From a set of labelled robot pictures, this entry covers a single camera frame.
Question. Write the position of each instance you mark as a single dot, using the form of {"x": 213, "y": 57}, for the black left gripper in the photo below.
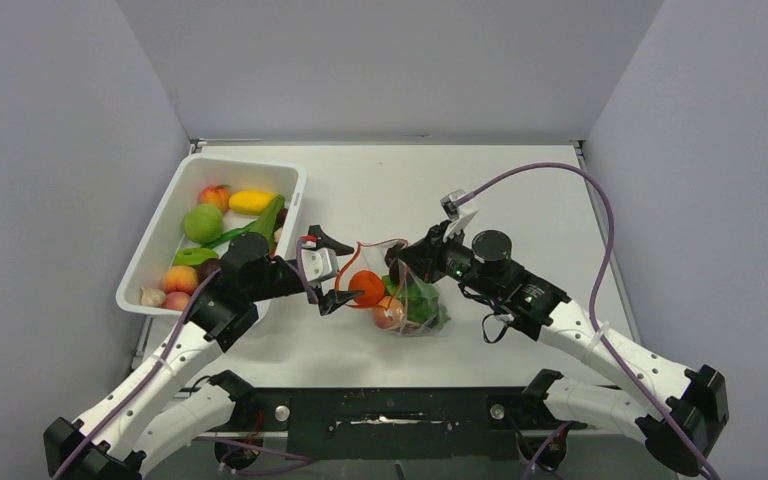
{"x": 333, "y": 298}

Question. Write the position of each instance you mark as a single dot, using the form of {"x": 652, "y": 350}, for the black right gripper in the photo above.
{"x": 426, "y": 256}

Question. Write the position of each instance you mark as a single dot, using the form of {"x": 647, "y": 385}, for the dark plum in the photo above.
{"x": 397, "y": 271}

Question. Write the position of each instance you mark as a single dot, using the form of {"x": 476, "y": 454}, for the orange fruit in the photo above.
{"x": 371, "y": 287}

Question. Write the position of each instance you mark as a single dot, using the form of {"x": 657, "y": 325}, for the white green napa cabbage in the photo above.
{"x": 425, "y": 309}

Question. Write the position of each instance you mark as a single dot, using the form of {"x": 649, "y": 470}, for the clear red-zipper bag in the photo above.
{"x": 373, "y": 257}

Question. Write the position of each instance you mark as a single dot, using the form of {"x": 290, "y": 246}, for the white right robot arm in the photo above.
{"x": 676, "y": 412}

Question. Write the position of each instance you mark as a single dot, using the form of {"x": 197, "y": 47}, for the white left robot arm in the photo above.
{"x": 210, "y": 325}

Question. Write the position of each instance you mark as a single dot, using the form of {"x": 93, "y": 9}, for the dark red fig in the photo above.
{"x": 281, "y": 216}

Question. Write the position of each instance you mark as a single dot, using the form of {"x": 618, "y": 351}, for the green leafy vegetable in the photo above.
{"x": 265, "y": 224}

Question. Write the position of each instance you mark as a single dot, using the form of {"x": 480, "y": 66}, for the yellow lemon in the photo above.
{"x": 250, "y": 202}

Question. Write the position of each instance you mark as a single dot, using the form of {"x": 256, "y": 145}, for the green chili pepper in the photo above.
{"x": 227, "y": 237}

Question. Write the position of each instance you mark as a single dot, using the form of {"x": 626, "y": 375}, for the white plastic bin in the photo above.
{"x": 164, "y": 235}

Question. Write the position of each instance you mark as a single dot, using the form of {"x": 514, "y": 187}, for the purple eggplant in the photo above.
{"x": 207, "y": 268}

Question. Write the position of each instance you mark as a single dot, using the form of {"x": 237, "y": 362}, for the green pepper slice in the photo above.
{"x": 194, "y": 256}

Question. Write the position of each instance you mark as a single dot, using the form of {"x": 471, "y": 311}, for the pink peach bottom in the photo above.
{"x": 176, "y": 301}

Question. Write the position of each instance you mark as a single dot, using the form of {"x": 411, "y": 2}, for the garlic bulb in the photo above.
{"x": 152, "y": 297}

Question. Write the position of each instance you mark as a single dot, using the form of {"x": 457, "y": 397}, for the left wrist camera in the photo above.
{"x": 319, "y": 265}

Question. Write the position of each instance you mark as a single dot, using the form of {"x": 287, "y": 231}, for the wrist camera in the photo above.
{"x": 460, "y": 208}
{"x": 319, "y": 265}

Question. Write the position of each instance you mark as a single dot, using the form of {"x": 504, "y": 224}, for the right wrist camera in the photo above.
{"x": 460, "y": 208}

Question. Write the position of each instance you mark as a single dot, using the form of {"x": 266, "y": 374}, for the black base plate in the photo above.
{"x": 302, "y": 417}

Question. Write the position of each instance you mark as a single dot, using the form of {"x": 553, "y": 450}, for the aluminium frame rail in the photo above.
{"x": 212, "y": 407}

